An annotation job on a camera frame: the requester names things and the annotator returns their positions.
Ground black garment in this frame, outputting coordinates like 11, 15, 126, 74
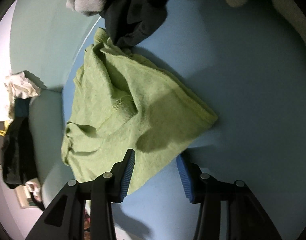
100, 0, 168, 48

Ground green cloth garment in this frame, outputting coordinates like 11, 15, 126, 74
61, 28, 217, 193

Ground dark clothes on sofa arm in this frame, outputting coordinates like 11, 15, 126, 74
1, 98, 38, 189

